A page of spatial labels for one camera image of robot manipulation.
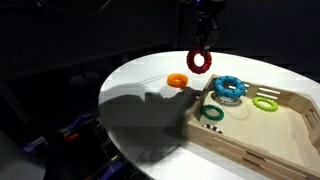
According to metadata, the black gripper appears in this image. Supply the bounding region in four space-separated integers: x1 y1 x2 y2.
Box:
195 10 222 57

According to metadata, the red ribbed ring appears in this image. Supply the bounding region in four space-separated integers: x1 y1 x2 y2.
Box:
185 47 213 75

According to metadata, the grey round stacking base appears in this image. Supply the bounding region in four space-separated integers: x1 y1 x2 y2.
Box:
210 90 243 108

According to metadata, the wooden tray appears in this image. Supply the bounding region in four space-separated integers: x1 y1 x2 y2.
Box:
181 73 320 180

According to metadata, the purple orange floor equipment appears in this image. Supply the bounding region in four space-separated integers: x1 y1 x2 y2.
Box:
23 112 134 180

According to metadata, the blue ring with dots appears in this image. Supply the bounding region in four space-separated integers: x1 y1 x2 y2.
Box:
213 75 247 99

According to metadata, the orange bumpy ring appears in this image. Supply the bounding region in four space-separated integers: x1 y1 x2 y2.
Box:
166 72 190 90

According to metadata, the dark green toothed ring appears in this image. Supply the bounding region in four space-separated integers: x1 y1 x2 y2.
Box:
200 104 225 122

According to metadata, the black white striped ring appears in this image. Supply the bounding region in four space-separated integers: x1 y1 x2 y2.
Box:
201 123 224 135

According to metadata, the lime green toothed ring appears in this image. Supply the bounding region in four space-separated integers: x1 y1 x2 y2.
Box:
252 95 280 113

